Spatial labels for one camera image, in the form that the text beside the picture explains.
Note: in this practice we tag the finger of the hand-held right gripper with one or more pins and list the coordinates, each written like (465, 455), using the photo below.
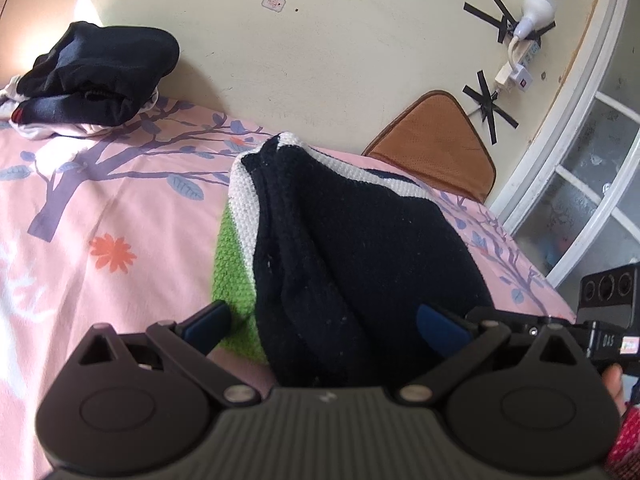
(520, 321)

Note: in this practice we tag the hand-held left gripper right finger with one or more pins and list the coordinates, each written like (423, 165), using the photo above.
(440, 330)

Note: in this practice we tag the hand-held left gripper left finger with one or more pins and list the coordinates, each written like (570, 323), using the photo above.
(207, 324)

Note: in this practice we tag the black knit sweater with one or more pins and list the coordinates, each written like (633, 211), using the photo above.
(360, 260)

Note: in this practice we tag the pile of dark clothes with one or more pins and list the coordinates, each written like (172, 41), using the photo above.
(95, 75)

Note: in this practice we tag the person's right hand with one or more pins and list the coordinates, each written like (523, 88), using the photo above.
(614, 390)

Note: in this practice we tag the red patterned cloth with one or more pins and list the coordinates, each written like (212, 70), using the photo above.
(627, 450)

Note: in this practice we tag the pink floral bed sheet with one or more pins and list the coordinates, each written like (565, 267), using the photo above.
(115, 210)

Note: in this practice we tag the white framed door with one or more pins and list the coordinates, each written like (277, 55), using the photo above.
(575, 125)

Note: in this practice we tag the black tape cross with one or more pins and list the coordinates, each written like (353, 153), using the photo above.
(492, 17)
(487, 105)

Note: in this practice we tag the white plug adapter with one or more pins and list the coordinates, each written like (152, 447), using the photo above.
(515, 79)

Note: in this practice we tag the white power strip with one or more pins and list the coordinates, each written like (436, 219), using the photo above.
(529, 54)

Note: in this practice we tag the black tape strip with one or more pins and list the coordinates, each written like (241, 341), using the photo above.
(544, 30)

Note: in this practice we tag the white light bulb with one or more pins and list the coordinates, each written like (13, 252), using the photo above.
(535, 10)

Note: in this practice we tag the white wall sticker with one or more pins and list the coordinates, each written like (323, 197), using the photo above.
(274, 2)

